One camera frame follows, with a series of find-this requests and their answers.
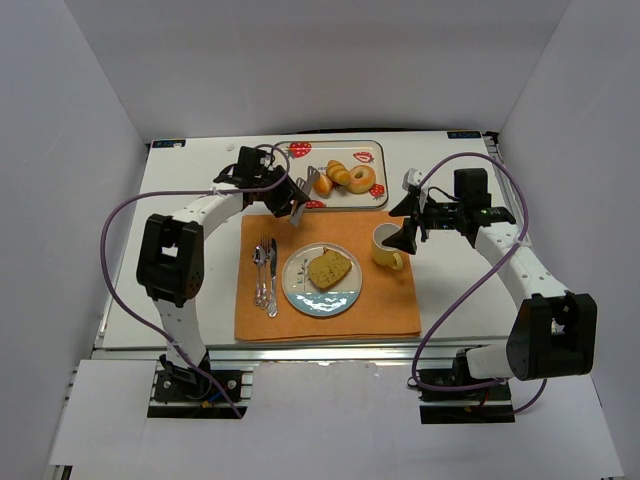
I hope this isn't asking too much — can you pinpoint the speckled toast bread slice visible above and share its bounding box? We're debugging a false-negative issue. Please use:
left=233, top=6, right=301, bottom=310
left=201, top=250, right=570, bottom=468
left=308, top=247, right=352, bottom=291

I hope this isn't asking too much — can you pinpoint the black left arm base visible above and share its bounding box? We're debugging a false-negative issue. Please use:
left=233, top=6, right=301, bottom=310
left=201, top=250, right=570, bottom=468
left=147, top=361, right=253, bottom=420

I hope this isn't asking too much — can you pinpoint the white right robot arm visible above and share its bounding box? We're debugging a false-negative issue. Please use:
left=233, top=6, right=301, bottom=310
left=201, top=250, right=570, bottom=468
left=383, top=168, right=597, bottom=386

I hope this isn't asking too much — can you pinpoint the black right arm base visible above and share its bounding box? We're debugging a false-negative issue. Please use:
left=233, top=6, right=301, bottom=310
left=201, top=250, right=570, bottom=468
left=407, top=349, right=515, bottom=425

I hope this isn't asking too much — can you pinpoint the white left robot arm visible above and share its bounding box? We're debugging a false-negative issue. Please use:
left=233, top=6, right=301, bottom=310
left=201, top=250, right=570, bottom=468
left=136, top=147, right=319, bottom=384

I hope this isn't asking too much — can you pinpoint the striped croissant bread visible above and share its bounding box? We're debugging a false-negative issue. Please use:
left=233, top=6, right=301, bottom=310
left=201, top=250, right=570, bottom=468
left=326, top=160, right=351, bottom=186

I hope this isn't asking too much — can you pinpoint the orange oval bun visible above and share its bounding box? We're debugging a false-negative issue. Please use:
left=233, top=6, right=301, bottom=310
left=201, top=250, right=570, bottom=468
left=313, top=173, right=333, bottom=198

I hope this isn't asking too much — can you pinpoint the yellow mug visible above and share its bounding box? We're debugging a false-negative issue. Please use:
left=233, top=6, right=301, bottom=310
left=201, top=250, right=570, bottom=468
left=371, top=223, right=404, bottom=270

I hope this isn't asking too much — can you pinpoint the strawberry pattern white tray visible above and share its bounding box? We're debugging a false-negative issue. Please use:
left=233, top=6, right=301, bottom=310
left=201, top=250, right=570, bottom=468
left=277, top=140, right=388, bottom=210

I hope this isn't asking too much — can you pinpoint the silver fork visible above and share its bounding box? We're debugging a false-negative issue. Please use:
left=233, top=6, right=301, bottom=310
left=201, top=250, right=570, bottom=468
left=260, top=235, right=270, bottom=309

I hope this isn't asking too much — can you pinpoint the glazed bagel donut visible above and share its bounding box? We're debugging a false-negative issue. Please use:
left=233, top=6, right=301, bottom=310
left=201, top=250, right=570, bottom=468
left=347, top=165, right=376, bottom=194

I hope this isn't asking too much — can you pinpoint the silver spoon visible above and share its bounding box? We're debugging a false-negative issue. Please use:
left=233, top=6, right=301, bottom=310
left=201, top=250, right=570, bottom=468
left=253, top=245, right=265, bottom=307

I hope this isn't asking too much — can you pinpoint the orange cloth placemat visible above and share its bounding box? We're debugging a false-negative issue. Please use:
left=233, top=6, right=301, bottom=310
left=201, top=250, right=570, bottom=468
left=234, top=211, right=421, bottom=341

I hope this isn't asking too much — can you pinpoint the black corner label right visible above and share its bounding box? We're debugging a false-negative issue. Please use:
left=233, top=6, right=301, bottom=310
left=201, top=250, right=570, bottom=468
left=446, top=130, right=482, bottom=140

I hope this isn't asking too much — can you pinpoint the black corner label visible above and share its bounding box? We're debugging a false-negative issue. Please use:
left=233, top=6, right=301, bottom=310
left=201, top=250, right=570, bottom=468
left=151, top=139, right=186, bottom=149
left=446, top=130, right=482, bottom=140

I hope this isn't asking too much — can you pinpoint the white and blue plate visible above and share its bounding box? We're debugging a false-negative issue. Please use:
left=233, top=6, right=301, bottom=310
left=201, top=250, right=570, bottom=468
left=281, top=242, right=363, bottom=318

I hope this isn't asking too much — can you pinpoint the black corner label left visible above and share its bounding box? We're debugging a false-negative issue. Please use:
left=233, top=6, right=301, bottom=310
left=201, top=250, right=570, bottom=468
left=151, top=139, right=186, bottom=149

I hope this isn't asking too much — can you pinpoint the silver table knife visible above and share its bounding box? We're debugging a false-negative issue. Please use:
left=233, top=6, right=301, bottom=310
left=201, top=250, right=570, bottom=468
left=267, top=238, right=278, bottom=318

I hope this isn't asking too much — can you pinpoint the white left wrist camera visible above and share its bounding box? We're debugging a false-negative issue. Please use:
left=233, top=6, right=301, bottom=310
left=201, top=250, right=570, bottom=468
left=260, top=153, right=275, bottom=166

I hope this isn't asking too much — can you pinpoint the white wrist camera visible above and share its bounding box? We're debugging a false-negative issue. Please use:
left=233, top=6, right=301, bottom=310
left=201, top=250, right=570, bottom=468
left=402, top=168, right=424, bottom=191
left=260, top=153, right=275, bottom=166

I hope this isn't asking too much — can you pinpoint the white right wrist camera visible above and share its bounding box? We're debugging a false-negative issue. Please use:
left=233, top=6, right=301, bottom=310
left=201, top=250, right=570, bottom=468
left=402, top=168, right=424, bottom=191

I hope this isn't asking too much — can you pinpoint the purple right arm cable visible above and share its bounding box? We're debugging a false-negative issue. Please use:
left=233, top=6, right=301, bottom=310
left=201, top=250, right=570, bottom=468
left=407, top=152, right=547, bottom=415

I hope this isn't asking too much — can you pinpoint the aluminium frame rail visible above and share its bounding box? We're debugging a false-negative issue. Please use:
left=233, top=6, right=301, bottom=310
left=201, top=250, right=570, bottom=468
left=92, top=337, right=511, bottom=369

